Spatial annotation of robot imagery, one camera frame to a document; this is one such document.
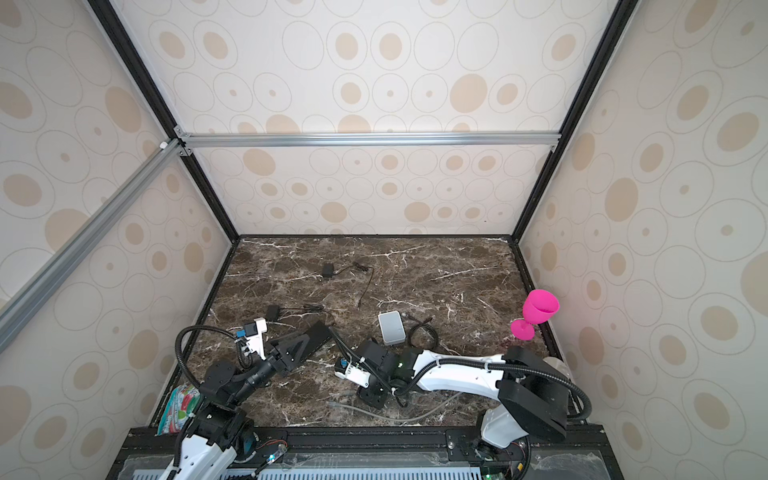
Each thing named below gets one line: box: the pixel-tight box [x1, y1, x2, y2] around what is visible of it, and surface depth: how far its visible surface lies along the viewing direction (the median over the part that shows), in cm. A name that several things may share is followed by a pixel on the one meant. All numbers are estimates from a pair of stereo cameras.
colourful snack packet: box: [157, 384, 201, 435], surface depth 79 cm
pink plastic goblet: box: [510, 289, 560, 341], surface depth 85 cm
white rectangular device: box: [378, 310, 406, 346], surface depth 96 cm
